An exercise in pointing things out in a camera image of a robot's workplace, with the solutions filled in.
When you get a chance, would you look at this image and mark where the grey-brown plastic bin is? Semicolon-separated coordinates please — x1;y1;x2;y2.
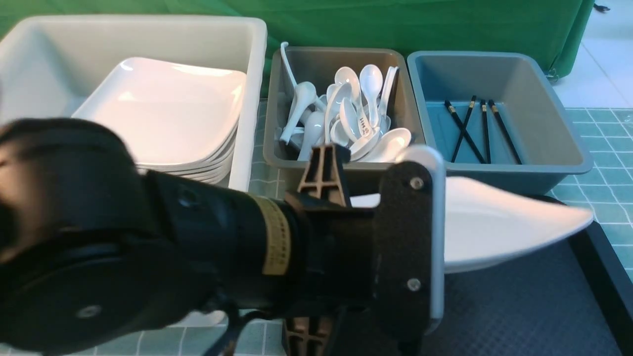
263;46;425;192

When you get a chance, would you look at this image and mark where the black chopstick in bin left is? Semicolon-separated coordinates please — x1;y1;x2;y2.
445;95;488;164

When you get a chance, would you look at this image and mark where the black chopstick gold band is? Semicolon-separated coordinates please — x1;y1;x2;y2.
445;95;477;163
481;99;492;164

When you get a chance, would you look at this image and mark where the black chopstick in bin right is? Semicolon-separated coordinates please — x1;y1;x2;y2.
488;99;522;165

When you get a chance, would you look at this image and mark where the green checked tablecloth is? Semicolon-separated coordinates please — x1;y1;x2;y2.
0;99;633;356

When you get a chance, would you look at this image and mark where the blue-grey plastic bin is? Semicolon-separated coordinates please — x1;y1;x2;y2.
407;50;593;195

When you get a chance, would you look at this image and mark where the stack of white square plates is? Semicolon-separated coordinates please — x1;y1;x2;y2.
73;57;247;184

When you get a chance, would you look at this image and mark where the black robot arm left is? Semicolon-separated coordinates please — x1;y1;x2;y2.
1;118;446;356

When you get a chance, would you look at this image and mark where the white square rice plate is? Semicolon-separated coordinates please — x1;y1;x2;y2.
343;174;594;279

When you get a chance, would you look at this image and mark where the black chopstick in bin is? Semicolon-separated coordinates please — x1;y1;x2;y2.
445;95;488;164
488;99;522;165

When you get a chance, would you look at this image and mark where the pile of white soup spoons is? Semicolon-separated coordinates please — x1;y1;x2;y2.
280;42;412;163

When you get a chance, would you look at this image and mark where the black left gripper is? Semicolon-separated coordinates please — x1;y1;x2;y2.
283;143;446;356

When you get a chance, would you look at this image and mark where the large white plastic tub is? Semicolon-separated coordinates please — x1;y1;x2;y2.
0;14;267;191

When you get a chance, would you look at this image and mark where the black serving tray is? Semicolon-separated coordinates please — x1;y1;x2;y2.
420;222;632;356

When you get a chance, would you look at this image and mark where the white soup spoon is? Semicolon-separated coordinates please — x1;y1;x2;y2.
279;81;318;144

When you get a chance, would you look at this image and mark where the green backdrop cloth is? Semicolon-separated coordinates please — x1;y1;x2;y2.
0;0;594;77

